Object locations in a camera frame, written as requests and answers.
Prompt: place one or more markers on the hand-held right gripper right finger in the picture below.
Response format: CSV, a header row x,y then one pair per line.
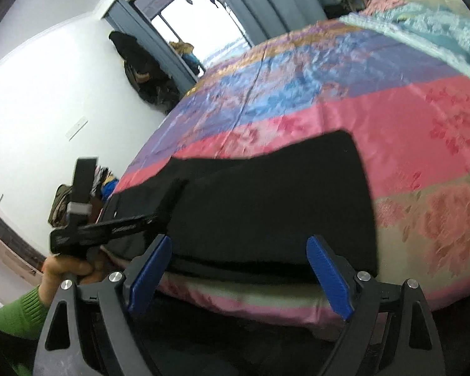
x,y
331,278

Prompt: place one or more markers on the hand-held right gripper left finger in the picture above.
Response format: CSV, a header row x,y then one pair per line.
x,y
150,274

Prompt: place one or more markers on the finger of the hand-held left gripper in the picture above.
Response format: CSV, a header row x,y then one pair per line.
x,y
172,197

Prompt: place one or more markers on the black pants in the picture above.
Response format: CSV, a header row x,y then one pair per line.
x,y
278,203

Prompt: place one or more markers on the person's left hand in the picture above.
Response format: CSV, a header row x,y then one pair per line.
x,y
64,268

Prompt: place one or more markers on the dark wooden nightstand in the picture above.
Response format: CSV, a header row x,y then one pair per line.
x,y
98,208

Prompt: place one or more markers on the olive green cloth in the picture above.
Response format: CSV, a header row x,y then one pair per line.
x,y
60,203

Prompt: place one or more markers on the pile of colourful clothes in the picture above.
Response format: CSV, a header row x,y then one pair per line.
x,y
107,182

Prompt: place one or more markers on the dark coats on rack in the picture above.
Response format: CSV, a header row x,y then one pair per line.
x,y
141,70

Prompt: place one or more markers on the yellow and blue clothes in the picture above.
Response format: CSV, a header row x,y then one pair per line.
x,y
188,56

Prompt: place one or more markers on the colourful striped floral bedspread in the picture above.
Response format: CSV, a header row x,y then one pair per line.
x,y
395,125

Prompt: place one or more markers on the glass balcony door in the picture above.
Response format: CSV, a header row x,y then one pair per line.
x,y
203,19

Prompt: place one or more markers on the pink cloth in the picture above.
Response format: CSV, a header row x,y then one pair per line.
x,y
384,2

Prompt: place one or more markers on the white wall plate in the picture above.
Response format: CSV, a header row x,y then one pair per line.
x,y
76,127

